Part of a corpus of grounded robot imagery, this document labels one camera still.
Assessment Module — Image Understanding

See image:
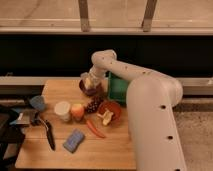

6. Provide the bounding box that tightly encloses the blue sponge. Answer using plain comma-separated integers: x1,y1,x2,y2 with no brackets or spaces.
63,129,85,153

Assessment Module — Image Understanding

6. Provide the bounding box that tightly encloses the red yellow apple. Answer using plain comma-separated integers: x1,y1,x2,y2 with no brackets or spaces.
71,104,84,121

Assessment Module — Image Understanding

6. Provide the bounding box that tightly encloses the red chili pepper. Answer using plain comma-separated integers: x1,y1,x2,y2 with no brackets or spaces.
86,119,106,138

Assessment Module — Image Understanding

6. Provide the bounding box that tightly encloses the white cup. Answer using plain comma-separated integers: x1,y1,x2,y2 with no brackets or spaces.
54,101,71,122

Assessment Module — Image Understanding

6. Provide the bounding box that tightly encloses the purple bowl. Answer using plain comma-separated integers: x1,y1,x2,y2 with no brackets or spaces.
79,80,103,97

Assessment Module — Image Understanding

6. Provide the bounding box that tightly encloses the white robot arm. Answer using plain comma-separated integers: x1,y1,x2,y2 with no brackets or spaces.
81,50,187,171

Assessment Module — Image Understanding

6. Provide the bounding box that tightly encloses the black equipment on left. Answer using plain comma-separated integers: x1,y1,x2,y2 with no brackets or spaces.
0,105,25,170

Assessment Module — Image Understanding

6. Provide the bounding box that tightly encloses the dark grape bunch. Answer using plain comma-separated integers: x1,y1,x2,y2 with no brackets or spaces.
85,96,103,113

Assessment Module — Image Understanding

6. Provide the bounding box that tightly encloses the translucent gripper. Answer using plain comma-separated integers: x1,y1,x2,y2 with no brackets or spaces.
80,72,100,89

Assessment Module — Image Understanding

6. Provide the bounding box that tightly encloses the green box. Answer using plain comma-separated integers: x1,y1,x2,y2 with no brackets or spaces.
108,73,128,105

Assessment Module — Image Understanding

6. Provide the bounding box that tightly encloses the beige mushroom toy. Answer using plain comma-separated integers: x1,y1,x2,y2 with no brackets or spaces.
97,110,114,126

